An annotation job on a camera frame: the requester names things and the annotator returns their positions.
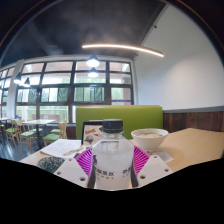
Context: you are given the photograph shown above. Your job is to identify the white ceramic bowl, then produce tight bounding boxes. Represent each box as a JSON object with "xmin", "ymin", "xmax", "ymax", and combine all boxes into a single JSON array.
[{"xmin": 130, "ymin": 127, "xmax": 170, "ymax": 151}]

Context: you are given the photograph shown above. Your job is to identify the open white booklet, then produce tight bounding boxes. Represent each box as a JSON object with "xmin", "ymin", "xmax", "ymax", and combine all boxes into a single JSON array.
[{"xmin": 39, "ymin": 138, "xmax": 84, "ymax": 160}]

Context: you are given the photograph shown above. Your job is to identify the dark-framed window wall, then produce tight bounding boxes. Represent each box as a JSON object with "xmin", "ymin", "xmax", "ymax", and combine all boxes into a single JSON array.
[{"xmin": 0, "ymin": 59, "xmax": 135, "ymax": 124}]

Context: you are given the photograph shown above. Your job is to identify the black pendant ceiling lamps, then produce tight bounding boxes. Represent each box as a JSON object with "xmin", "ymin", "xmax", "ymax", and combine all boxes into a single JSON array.
[{"xmin": 12, "ymin": 54, "xmax": 101, "ymax": 89}]

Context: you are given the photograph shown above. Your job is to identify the clear black-capped drink bottle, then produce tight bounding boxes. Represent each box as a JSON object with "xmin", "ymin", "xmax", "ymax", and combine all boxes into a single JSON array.
[{"xmin": 91, "ymin": 118, "xmax": 135, "ymax": 191}]

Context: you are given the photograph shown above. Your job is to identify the black-framed menu stand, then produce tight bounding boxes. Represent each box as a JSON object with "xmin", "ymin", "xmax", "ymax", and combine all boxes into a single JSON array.
[{"xmin": 81, "ymin": 120, "xmax": 105, "ymax": 147}]

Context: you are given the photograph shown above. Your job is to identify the long curved ceiling light strip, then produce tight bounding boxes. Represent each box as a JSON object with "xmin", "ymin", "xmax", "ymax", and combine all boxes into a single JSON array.
[{"xmin": 81, "ymin": 43, "xmax": 165, "ymax": 59}]

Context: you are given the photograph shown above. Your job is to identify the green upholstered booth backrest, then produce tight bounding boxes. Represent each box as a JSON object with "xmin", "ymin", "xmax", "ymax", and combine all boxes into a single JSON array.
[{"xmin": 75, "ymin": 105, "xmax": 164, "ymax": 141}]

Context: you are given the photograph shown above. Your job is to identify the green-seated wooden chairs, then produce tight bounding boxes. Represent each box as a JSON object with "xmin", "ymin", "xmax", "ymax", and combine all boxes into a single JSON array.
[{"xmin": 0, "ymin": 117, "xmax": 69, "ymax": 154}]

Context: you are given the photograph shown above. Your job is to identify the light wooden dining table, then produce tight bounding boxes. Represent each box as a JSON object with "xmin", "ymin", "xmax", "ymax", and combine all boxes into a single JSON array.
[{"xmin": 21, "ymin": 118, "xmax": 57, "ymax": 150}]

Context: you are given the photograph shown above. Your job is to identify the dark speckled round mat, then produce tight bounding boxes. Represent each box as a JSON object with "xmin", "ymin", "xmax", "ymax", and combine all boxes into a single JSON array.
[{"xmin": 35, "ymin": 156, "xmax": 66, "ymax": 175}]

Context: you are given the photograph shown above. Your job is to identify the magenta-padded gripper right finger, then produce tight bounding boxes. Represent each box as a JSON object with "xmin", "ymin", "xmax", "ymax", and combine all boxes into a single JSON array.
[{"xmin": 130, "ymin": 144, "xmax": 174, "ymax": 188}]

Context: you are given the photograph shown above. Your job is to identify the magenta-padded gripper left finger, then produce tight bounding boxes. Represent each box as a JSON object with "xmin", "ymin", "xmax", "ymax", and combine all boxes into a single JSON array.
[{"xmin": 53, "ymin": 147, "xmax": 95, "ymax": 188}]

